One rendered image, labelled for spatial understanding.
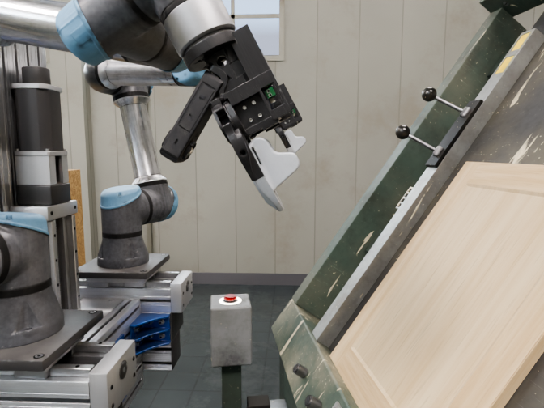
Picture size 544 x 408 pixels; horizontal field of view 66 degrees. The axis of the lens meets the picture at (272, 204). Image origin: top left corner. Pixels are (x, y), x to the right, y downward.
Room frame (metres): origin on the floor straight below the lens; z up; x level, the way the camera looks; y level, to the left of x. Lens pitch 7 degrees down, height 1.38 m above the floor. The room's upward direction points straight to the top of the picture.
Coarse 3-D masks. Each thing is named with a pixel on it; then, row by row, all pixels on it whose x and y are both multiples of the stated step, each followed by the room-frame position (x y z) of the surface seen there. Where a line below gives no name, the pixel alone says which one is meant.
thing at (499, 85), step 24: (528, 48) 1.08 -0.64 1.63; (504, 72) 1.07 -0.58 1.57; (480, 96) 1.09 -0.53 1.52; (504, 96) 1.07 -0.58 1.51; (480, 120) 1.06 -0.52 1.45; (456, 144) 1.05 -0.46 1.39; (432, 168) 1.06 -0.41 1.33; (432, 192) 1.04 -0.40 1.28; (408, 216) 1.03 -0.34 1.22; (384, 240) 1.04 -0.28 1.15; (360, 264) 1.06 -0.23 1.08; (384, 264) 1.03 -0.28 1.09; (360, 288) 1.02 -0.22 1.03; (336, 312) 1.01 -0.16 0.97; (336, 336) 1.01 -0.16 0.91
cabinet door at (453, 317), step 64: (448, 192) 0.97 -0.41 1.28; (512, 192) 0.78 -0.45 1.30; (448, 256) 0.82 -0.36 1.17; (512, 256) 0.68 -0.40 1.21; (384, 320) 0.86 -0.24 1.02; (448, 320) 0.70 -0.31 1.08; (512, 320) 0.59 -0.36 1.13; (384, 384) 0.73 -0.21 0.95; (448, 384) 0.61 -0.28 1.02; (512, 384) 0.53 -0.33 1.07
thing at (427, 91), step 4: (428, 88) 1.11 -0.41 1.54; (432, 88) 1.11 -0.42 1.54; (424, 92) 1.11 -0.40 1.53; (428, 92) 1.10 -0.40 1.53; (432, 92) 1.10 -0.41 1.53; (436, 92) 1.11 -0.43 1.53; (424, 96) 1.11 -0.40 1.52; (428, 96) 1.11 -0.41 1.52; (432, 96) 1.10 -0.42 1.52; (436, 96) 1.11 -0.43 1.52; (428, 100) 1.11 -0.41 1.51; (440, 100) 1.10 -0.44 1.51; (444, 100) 1.10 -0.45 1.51; (448, 104) 1.09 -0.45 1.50; (452, 104) 1.09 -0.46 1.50; (456, 108) 1.09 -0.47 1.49; (460, 108) 1.08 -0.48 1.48; (464, 108) 1.08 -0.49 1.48; (468, 108) 1.07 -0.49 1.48; (460, 112) 1.08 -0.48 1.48; (464, 112) 1.07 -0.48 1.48; (468, 112) 1.07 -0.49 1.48; (460, 116) 1.08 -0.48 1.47; (464, 116) 1.07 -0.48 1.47
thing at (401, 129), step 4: (400, 128) 1.10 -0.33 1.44; (404, 128) 1.10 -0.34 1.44; (408, 128) 1.10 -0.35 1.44; (396, 132) 1.11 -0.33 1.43; (400, 132) 1.10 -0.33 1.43; (404, 132) 1.09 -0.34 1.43; (408, 132) 1.10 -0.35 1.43; (400, 136) 1.10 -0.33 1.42; (404, 136) 1.10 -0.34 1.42; (408, 136) 1.10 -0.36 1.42; (412, 136) 1.10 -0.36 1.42; (416, 140) 1.09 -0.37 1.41; (420, 140) 1.09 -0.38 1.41; (424, 144) 1.08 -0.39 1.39; (428, 144) 1.08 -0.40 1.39; (428, 148) 1.08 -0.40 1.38; (432, 148) 1.07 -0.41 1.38; (436, 148) 1.07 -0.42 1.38; (440, 148) 1.06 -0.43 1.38; (436, 152) 1.06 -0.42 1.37
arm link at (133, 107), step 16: (128, 96) 1.36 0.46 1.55; (144, 96) 1.39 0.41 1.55; (128, 112) 1.37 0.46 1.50; (144, 112) 1.39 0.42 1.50; (128, 128) 1.37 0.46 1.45; (144, 128) 1.37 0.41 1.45; (128, 144) 1.37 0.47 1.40; (144, 144) 1.36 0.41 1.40; (144, 160) 1.35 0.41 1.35; (144, 176) 1.34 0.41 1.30; (160, 176) 1.37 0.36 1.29; (160, 192) 1.34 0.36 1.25; (160, 208) 1.32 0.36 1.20; (176, 208) 1.39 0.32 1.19
